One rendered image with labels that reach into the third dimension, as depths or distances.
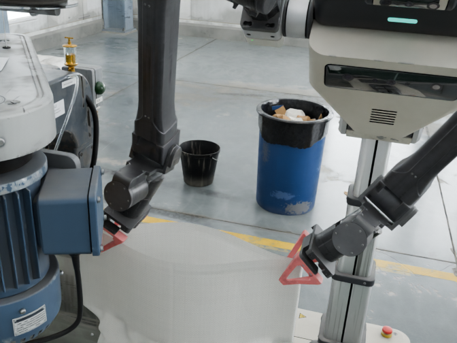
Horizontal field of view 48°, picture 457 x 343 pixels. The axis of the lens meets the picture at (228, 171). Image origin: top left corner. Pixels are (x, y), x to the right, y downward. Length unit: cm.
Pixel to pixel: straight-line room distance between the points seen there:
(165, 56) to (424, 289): 232
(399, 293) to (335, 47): 186
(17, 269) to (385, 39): 87
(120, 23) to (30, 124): 910
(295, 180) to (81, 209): 263
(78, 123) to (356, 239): 62
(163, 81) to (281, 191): 249
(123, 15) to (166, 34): 888
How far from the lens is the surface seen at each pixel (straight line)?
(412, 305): 278
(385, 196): 90
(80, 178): 71
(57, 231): 69
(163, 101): 86
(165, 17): 77
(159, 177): 98
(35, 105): 64
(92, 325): 174
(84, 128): 117
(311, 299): 266
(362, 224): 85
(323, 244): 95
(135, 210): 101
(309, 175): 326
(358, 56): 117
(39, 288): 75
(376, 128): 139
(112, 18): 976
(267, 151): 321
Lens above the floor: 160
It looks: 24 degrees down
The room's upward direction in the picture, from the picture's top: 3 degrees clockwise
